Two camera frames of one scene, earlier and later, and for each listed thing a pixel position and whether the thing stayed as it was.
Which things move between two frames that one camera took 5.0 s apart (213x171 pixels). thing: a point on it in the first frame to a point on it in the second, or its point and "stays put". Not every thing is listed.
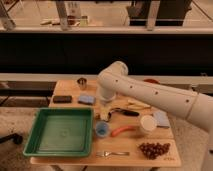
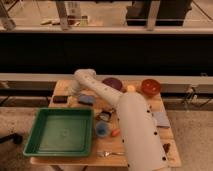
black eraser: x=62 y=99 stays put
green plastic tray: x=61 y=132 stays put
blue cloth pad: x=161 y=118 stays put
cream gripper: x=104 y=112 to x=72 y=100
